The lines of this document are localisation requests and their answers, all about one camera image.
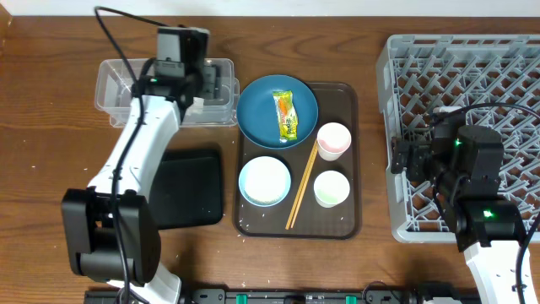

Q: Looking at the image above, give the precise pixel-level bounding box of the brown serving tray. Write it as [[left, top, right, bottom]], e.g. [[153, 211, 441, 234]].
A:
[[234, 82, 362, 240]]

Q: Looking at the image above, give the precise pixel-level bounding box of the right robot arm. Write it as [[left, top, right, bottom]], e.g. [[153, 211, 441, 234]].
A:
[[389, 123, 537, 303]]

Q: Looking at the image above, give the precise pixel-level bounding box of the grey dishwasher rack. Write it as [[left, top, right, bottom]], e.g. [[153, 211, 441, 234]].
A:
[[375, 34, 539, 228]]

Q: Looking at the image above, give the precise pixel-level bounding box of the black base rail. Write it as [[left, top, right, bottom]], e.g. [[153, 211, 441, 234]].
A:
[[83, 288, 482, 304]]

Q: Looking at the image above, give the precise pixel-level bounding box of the wooden chopstick right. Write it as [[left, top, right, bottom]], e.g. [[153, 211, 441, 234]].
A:
[[289, 141, 319, 230]]

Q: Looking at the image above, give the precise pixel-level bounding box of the wooden chopstick left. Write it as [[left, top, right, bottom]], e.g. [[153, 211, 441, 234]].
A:
[[284, 139, 317, 231]]

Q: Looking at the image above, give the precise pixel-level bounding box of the wooden chopstick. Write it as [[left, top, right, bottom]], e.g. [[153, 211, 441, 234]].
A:
[[289, 141, 319, 230], [284, 139, 317, 231]]

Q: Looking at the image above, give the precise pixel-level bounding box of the white green plastic cup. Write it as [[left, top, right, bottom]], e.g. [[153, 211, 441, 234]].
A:
[[313, 171, 351, 208]]

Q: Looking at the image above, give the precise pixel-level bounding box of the pink plastic cup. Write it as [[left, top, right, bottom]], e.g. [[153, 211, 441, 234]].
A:
[[316, 122, 352, 161]]

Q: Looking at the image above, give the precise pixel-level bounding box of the light blue rice bowl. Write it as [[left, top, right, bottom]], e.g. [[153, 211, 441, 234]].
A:
[[238, 156, 292, 207]]

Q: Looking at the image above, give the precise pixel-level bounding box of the blue plate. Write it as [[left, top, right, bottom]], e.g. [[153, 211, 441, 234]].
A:
[[236, 74, 319, 149]]

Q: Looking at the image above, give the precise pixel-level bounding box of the white tissue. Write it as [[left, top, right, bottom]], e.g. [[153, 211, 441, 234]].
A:
[[186, 97, 204, 117]]

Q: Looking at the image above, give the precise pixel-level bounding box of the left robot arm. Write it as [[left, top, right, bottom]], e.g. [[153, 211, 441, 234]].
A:
[[61, 58, 240, 303]]

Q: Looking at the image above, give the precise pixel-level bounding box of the yellow green snack wrapper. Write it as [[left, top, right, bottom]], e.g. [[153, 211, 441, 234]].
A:
[[273, 90, 299, 143]]

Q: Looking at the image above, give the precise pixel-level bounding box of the black tray lid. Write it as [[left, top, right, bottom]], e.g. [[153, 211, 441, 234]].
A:
[[149, 149, 224, 230]]

